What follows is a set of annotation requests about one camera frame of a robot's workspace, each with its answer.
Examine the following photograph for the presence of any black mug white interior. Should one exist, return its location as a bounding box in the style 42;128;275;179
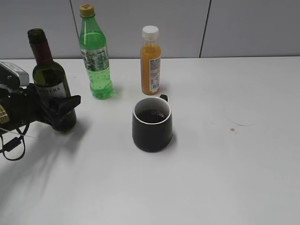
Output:
132;94;173;152

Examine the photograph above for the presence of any green plastic soda bottle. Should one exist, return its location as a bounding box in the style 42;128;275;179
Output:
79;3;114;99

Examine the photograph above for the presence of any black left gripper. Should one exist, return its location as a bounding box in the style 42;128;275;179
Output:
0;83;81;130

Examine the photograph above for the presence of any orange juice bottle white cap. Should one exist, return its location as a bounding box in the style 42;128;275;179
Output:
140;25;161;95

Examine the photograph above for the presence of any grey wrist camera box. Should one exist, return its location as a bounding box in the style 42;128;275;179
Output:
0;62;30;91

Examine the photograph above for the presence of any dark red wine bottle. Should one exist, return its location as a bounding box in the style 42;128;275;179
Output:
27;28;77;132

